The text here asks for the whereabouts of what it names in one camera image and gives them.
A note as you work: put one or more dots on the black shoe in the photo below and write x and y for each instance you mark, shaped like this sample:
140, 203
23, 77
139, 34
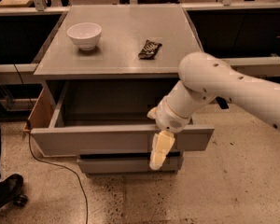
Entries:
10, 188

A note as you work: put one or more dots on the grey metal rail frame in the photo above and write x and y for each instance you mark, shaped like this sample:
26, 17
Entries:
9, 69

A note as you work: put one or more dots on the cardboard box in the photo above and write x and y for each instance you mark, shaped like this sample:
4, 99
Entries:
41, 113

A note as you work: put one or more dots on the white bowl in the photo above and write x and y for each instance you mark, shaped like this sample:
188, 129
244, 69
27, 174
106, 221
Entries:
85, 35

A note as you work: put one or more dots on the grey top drawer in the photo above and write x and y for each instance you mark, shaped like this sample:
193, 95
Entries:
99, 116

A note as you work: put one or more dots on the grey drawer cabinet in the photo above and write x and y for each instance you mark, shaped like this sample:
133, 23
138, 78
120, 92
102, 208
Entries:
104, 70

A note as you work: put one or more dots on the black caster wheel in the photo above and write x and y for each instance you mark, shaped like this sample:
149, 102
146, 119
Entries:
20, 200

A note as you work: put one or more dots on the grey bottom drawer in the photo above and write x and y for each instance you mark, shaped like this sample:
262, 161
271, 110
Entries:
126, 163

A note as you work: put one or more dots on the grey drawer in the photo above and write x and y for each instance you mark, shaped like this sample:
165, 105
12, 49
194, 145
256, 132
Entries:
99, 116
126, 163

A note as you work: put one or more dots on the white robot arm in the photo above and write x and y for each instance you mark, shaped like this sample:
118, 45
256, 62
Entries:
202, 78

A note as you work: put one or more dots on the dark snack wrapper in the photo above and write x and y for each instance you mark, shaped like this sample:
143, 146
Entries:
149, 50

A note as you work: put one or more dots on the black bracket under rail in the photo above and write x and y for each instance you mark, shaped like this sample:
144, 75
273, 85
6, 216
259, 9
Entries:
222, 103

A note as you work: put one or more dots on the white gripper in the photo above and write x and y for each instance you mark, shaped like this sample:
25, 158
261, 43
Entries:
170, 118

